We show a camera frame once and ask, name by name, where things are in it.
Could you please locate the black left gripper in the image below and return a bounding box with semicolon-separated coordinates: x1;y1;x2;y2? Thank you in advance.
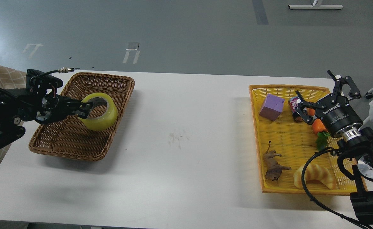
34;95;93;124

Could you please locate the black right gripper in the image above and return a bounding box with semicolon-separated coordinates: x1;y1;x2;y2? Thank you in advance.
295;70;364;138

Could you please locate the yellow tape roll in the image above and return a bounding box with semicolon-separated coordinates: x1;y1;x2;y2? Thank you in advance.
79;93;118;131

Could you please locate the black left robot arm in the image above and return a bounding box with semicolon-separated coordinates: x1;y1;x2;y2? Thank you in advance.
0;67;96;149

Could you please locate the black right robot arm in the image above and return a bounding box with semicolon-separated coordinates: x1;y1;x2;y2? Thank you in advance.
296;71;373;229

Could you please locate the toy carrot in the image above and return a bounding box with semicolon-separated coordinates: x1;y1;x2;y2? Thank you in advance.
311;118;330;151

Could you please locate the brown wicker basket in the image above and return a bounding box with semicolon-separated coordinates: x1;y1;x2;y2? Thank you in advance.
29;72;135;161

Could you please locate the small drink can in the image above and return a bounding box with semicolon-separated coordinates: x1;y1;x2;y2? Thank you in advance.
288;96;303;122

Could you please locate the purple foam cube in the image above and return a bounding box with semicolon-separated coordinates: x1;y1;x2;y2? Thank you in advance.
259;93;285;121

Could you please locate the yellow plastic basket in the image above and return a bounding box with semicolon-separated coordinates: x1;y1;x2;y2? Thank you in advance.
249;84;356;196

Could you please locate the toy croissant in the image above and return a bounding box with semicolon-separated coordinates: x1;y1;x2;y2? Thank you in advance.
293;163;337;190

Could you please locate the toy lion figure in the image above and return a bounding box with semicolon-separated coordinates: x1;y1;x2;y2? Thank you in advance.
262;141;292;181

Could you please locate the white stand base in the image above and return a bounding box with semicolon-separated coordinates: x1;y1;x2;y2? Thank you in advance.
288;0;343;10

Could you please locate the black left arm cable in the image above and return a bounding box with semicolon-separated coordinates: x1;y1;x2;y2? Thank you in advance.
0;67;76;96

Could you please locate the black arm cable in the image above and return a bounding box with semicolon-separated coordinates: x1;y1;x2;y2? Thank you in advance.
301;148;373;229
0;67;76;96

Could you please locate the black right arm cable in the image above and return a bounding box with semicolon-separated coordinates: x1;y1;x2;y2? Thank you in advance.
301;148;373;229

